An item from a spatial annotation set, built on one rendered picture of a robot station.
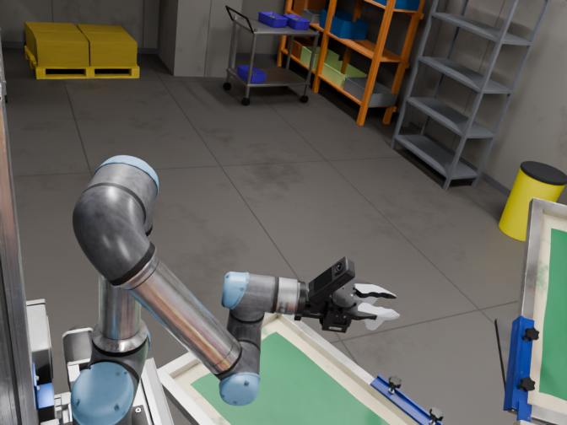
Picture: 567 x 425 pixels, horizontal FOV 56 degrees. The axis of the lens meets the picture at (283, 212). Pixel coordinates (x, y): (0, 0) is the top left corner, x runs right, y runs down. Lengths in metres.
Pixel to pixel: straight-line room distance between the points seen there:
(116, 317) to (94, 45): 6.11
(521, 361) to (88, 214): 1.43
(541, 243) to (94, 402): 1.61
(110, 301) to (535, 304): 1.44
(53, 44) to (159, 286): 6.20
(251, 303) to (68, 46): 6.16
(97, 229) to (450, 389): 2.89
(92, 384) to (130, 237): 0.38
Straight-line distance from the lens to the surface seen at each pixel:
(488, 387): 3.66
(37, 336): 1.63
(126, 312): 1.15
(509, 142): 6.17
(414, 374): 3.50
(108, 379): 1.16
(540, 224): 2.14
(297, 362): 1.97
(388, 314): 1.12
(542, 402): 1.95
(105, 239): 0.89
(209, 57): 7.65
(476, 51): 6.56
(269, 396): 1.85
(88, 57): 7.12
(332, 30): 7.57
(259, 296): 1.08
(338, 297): 1.11
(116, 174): 0.97
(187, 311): 0.96
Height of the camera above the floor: 2.37
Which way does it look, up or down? 31 degrees down
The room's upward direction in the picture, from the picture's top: 11 degrees clockwise
